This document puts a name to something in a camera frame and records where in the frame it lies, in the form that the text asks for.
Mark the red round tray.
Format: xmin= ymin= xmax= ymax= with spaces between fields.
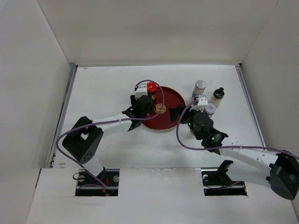
xmin=143 ymin=86 xmax=185 ymax=131

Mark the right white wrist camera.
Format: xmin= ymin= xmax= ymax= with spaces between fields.
xmin=191 ymin=95 xmax=208 ymax=111

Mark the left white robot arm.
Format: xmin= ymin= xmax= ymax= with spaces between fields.
xmin=62 ymin=95 xmax=154 ymax=186

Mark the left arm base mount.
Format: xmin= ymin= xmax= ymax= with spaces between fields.
xmin=72 ymin=168 xmax=120 ymax=196

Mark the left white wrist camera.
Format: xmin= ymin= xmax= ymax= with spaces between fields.
xmin=135 ymin=84 xmax=148 ymax=99

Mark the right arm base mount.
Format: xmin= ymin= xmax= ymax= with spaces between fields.
xmin=201 ymin=160 xmax=247 ymax=196

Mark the red lid chili sauce jar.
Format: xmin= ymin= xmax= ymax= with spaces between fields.
xmin=146 ymin=82 xmax=157 ymax=100

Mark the black pump white bottle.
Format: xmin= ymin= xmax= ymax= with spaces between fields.
xmin=211 ymin=87 xmax=225 ymax=107

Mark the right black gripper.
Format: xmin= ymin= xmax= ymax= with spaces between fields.
xmin=169 ymin=104 xmax=203 ymax=140

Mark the silver lid tall jar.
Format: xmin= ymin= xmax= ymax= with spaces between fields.
xmin=192 ymin=80 xmax=206 ymax=99

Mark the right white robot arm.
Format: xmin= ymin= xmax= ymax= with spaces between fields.
xmin=169 ymin=105 xmax=299 ymax=201

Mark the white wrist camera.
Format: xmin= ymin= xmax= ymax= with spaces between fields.
xmin=191 ymin=95 xmax=208 ymax=111
xmin=135 ymin=84 xmax=148 ymax=99

